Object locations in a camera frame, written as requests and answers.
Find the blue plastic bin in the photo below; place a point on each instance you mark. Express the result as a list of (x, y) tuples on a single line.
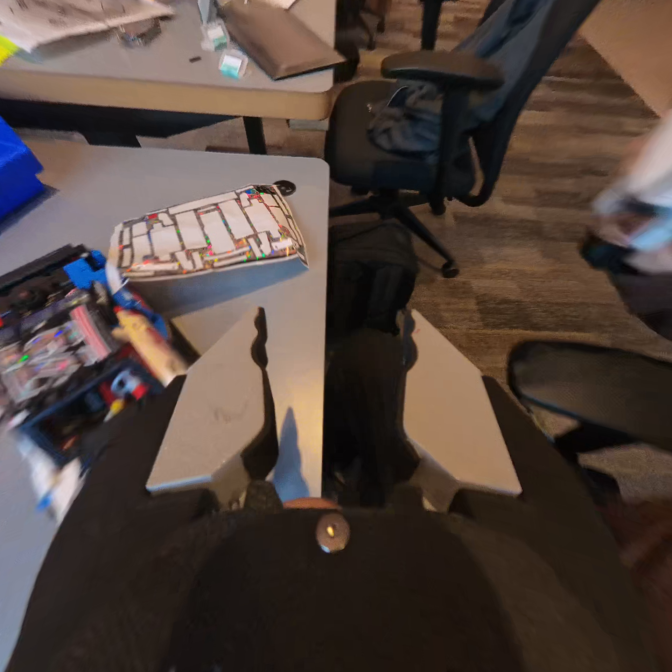
[(15, 168)]

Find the blue printed toy car body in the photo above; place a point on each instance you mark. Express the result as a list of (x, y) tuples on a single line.
[(52, 336)]

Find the grey desk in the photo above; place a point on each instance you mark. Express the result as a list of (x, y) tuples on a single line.
[(78, 183), (131, 78)]

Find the black desk grommet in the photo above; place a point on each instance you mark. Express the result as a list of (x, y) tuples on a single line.
[(285, 187)]

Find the dark blue jacket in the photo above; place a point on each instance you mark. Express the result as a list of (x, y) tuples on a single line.
[(409, 120)]

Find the dark grey laptop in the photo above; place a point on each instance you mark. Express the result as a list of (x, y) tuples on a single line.
[(278, 42)]

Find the small white teal box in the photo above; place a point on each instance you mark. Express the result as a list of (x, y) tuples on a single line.
[(214, 35), (232, 64)]

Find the black backpack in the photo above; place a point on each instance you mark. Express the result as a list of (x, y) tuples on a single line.
[(367, 273)]

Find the person's black office chair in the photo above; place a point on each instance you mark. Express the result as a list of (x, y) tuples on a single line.
[(593, 383)]

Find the loose white papers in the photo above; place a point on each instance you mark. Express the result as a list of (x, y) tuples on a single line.
[(68, 21)]

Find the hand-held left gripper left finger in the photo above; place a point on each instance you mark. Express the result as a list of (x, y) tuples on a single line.
[(215, 414)]

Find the person's brown shirt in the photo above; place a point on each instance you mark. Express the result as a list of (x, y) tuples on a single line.
[(651, 551)]

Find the white sticker sheet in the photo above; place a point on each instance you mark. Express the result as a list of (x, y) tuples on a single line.
[(210, 231)]

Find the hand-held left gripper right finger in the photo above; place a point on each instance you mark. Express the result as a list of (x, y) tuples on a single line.
[(451, 420)]

